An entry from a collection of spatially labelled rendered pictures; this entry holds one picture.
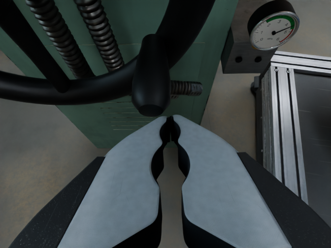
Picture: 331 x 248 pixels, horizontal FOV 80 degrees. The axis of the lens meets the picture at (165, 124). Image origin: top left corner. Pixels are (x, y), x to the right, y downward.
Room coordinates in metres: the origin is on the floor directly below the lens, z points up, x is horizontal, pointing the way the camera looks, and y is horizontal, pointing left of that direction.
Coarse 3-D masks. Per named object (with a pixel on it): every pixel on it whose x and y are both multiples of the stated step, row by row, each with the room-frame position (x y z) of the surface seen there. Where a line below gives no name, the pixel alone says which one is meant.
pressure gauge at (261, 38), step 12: (276, 0) 0.26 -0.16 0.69; (264, 12) 0.25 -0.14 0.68; (276, 12) 0.23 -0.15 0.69; (288, 12) 0.23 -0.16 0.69; (252, 24) 0.25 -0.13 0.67; (264, 24) 0.23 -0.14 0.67; (276, 24) 0.23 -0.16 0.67; (288, 24) 0.23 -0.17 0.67; (252, 36) 0.23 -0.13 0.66; (264, 36) 0.23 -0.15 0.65; (276, 36) 0.23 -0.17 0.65; (288, 36) 0.23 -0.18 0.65; (264, 48) 0.23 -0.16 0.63
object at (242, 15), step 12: (240, 0) 0.37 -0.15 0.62; (252, 0) 0.37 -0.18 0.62; (264, 0) 0.37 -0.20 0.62; (240, 12) 0.34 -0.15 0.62; (252, 12) 0.34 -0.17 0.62; (240, 24) 0.31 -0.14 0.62; (228, 36) 0.30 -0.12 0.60; (240, 36) 0.28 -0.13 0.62; (228, 48) 0.28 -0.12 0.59; (240, 48) 0.26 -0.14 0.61; (252, 48) 0.26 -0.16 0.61; (276, 48) 0.26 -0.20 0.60; (228, 60) 0.26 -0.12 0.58; (240, 60) 0.26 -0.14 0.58; (252, 60) 0.26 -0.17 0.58; (264, 60) 0.26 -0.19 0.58; (228, 72) 0.26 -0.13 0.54; (240, 72) 0.26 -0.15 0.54; (252, 72) 0.26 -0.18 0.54
